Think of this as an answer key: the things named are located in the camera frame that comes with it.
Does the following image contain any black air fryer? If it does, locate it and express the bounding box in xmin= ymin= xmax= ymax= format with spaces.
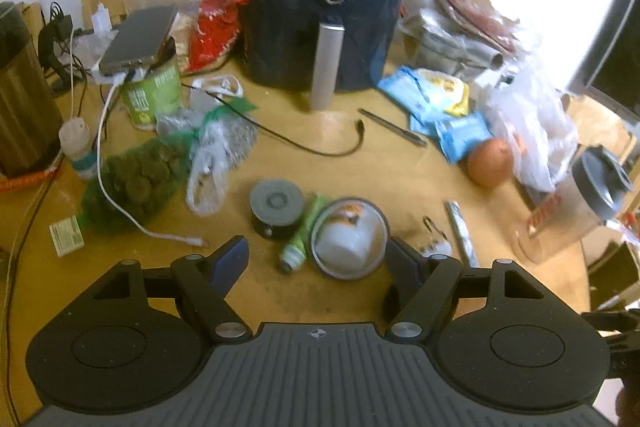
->
xmin=248 ymin=0 xmax=414 ymax=111

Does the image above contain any black cable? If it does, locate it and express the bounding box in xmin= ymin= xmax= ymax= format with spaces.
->
xmin=181 ymin=82 xmax=367 ymax=156

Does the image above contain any orange fruit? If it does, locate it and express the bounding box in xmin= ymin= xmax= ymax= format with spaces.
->
xmin=467 ymin=138 xmax=515 ymax=188

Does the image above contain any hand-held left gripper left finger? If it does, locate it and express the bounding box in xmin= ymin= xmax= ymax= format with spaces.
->
xmin=95 ymin=235 xmax=252 ymax=344

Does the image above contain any clear shaker bottle grey lid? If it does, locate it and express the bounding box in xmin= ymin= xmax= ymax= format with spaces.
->
xmin=516 ymin=144 xmax=634 ymax=264

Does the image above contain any green net bag of balls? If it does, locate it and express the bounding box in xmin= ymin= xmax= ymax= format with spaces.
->
xmin=80 ymin=136 xmax=197 ymax=234

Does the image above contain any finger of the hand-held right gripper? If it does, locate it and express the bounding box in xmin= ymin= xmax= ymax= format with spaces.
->
xmin=581 ymin=308 xmax=640 ymax=336

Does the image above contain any large blue wipes packet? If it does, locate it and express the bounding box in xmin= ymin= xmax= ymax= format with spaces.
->
xmin=377 ymin=66 xmax=441 ymax=135

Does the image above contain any red snack bag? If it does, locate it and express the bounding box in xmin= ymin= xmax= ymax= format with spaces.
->
xmin=191 ymin=0 xmax=249 ymax=74

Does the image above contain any brown ribbed container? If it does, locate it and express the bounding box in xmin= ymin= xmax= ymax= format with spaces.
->
xmin=0 ymin=2 xmax=64 ymax=178

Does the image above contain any pile of foil packaging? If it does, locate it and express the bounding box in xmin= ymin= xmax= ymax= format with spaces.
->
xmin=399 ymin=0 xmax=523 ymax=78

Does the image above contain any blue wipes packet white label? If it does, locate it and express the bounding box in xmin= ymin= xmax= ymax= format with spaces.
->
xmin=434 ymin=114 xmax=493 ymax=165

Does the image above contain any grey smartphone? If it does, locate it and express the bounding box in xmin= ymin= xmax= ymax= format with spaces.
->
xmin=98 ymin=4 xmax=179 ymax=76

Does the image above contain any computer monitor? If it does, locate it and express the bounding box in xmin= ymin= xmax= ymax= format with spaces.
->
xmin=565 ymin=0 xmax=640 ymax=124

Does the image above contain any black stand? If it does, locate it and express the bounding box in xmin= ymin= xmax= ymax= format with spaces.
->
xmin=38 ymin=3 xmax=77 ymax=94

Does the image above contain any white enamel mug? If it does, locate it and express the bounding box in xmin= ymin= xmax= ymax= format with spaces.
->
xmin=309 ymin=197 xmax=390 ymax=281

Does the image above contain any small white plastic bag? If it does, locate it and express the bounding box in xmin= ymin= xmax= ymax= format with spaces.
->
xmin=186 ymin=127 xmax=232 ymax=216

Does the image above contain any large white plastic bag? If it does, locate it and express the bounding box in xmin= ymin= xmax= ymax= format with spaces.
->
xmin=486 ymin=69 xmax=579 ymax=194

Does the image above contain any rice cracker bag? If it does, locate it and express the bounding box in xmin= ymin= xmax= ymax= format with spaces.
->
xmin=171 ymin=13 xmax=202 ymax=74

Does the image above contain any black pen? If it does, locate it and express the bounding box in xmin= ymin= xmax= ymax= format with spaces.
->
xmin=357 ymin=108 xmax=429 ymax=148

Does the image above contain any white charger plug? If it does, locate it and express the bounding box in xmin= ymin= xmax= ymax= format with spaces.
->
xmin=92 ymin=4 xmax=114 ymax=34

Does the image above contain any small white bottle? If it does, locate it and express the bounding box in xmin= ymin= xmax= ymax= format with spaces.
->
xmin=58 ymin=117 xmax=99 ymax=180

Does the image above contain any green tube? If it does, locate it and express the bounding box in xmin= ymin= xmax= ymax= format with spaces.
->
xmin=278 ymin=194 xmax=332 ymax=276

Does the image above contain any green tin can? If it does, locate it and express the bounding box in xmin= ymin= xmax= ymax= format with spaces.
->
xmin=122 ymin=39 xmax=184 ymax=130

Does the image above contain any white charging cable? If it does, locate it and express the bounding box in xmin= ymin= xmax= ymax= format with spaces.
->
xmin=97 ymin=71 xmax=207 ymax=249

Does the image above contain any marble pattern strip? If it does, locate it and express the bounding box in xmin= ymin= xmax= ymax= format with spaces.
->
xmin=444 ymin=200 xmax=481 ymax=269

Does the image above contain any clear zip bag of seeds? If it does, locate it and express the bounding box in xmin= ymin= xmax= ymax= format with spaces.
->
xmin=155 ymin=99 xmax=259 ymax=168

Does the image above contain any grey round tin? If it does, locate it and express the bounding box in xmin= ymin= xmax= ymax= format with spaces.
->
xmin=249 ymin=179 xmax=305 ymax=241

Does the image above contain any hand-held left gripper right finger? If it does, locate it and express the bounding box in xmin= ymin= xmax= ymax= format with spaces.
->
xmin=382 ymin=236 xmax=543 ymax=340

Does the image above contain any small yellow box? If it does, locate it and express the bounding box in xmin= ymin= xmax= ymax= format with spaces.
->
xmin=48 ymin=215 xmax=85 ymax=258

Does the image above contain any orange coiled cable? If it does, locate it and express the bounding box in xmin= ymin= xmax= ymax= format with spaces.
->
xmin=0 ymin=166 xmax=62 ymax=194

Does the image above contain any yellow wipes packet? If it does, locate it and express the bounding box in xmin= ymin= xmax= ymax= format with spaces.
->
xmin=417 ymin=69 xmax=471 ymax=118

